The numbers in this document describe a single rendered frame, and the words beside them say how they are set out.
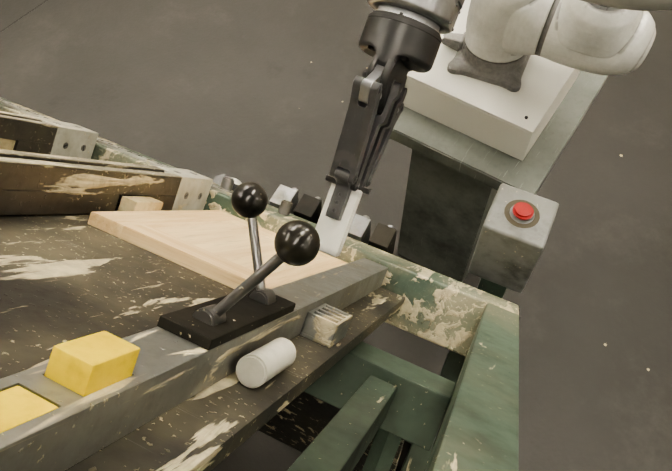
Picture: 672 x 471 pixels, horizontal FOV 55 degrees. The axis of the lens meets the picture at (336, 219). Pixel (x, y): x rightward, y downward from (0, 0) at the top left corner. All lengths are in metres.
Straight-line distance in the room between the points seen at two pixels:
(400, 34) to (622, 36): 0.92
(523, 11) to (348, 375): 0.91
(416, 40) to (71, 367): 0.40
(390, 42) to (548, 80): 1.09
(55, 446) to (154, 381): 0.09
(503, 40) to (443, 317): 0.66
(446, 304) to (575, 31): 0.64
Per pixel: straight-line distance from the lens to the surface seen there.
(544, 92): 1.65
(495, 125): 1.59
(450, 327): 1.22
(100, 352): 0.43
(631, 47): 1.52
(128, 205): 1.07
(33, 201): 0.93
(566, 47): 1.52
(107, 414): 0.43
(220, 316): 0.57
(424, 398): 0.90
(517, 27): 1.52
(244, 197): 0.66
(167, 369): 0.48
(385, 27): 0.62
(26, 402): 0.40
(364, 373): 0.91
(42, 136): 1.35
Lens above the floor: 1.95
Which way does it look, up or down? 55 degrees down
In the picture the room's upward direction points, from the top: straight up
